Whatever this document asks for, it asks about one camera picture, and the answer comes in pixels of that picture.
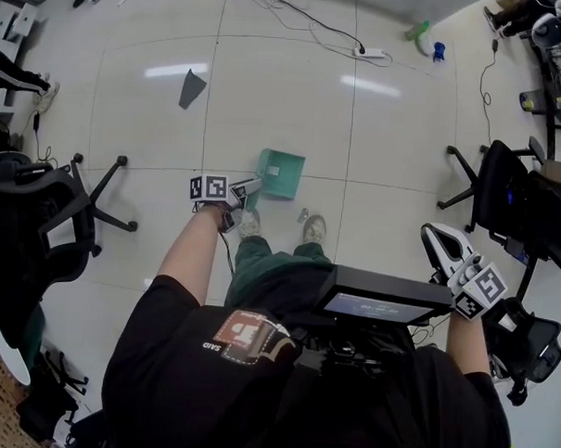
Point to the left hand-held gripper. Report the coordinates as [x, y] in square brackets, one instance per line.
[214, 187]

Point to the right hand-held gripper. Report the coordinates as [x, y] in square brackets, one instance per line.
[484, 287]

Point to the green dustpan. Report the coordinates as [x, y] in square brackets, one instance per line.
[282, 177]

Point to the person's left forearm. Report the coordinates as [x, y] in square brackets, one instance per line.
[191, 251]

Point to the person's right forearm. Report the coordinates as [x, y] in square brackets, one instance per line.
[465, 342]

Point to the person's left shoe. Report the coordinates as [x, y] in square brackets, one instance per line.
[250, 225]

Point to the person's shoe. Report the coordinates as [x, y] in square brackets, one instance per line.
[250, 225]
[315, 229]

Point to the small grey floor scrap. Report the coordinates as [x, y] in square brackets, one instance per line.
[302, 214]

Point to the person's right shoe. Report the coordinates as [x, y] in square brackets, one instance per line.
[315, 229]

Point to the person's green trousers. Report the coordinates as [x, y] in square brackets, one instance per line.
[269, 273]

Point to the black office chair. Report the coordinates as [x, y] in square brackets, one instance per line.
[25, 216]
[50, 394]
[530, 341]
[518, 201]

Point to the dark grey floor cloth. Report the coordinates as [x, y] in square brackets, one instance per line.
[191, 89]

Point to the black chest harness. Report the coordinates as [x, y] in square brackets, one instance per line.
[349, 351]

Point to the yellow tape roll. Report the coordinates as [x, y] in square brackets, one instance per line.
[528, 103]

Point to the white power strip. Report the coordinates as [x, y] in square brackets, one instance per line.
[369, 51]

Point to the small blue item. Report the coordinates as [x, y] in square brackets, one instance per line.
[439, 52]

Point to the person's black shirt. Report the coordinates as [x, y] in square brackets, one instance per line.
[185, 390]

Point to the green white spray bottle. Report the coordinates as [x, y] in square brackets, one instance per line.
[421, 36]

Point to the white headset device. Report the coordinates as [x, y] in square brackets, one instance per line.
[551, 28]

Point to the white round table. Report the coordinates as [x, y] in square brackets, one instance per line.
[10, 355]

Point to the white drawer cabinet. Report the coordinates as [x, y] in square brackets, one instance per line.
[20, 21]

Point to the black frame desk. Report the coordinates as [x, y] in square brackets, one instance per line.
[552, 114]

